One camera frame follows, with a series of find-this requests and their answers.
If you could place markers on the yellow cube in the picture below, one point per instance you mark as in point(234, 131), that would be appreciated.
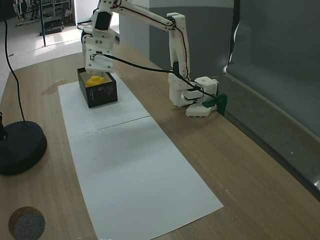
point(95, 81)

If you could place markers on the dark rectangular open box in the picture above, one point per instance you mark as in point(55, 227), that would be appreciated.
point(102, 96)

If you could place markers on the white paper sheet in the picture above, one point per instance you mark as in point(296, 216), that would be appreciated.
point(137, 175)
point(75, 112)

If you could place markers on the black case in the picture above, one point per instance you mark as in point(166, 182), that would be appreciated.
point(53, 25)

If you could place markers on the black thin pole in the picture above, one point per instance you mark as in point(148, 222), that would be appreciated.
point(43, 25)

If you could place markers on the black round stand base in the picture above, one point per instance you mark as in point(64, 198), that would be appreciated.
point(20, 147)

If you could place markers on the green table clamp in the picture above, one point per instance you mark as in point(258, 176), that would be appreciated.
point(220, 101)

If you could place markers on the black hanging strip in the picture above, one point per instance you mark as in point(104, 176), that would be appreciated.
point(235, 25)

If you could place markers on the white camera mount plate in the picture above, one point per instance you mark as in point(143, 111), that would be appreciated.
point(100, 63)

